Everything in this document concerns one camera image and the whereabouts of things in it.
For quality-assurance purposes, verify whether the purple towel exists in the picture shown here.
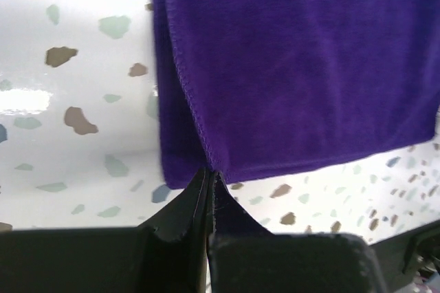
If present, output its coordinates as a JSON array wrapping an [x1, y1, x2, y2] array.
[[153, 0, 439, 188]]

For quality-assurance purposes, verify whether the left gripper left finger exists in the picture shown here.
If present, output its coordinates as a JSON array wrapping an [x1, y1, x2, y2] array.
[[1, 169, 210, 292]]

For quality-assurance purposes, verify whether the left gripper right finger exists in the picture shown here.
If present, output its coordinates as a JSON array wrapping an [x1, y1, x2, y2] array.
[[208, 172, 387, 292]]

